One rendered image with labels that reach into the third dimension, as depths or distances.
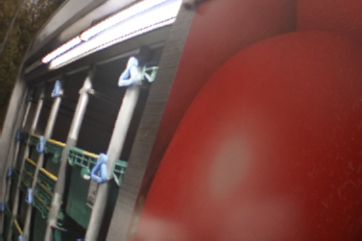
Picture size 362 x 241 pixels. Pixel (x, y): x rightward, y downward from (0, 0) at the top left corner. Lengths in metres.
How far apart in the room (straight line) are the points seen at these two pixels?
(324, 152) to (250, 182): 0.12
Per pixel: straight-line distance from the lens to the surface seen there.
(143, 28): 1.20
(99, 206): 1.27
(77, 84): 3.24
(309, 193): 0.43
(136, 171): 0.77
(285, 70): 0.53
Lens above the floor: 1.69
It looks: 9 degrees up
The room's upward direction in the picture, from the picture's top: 17 degrees clockwise
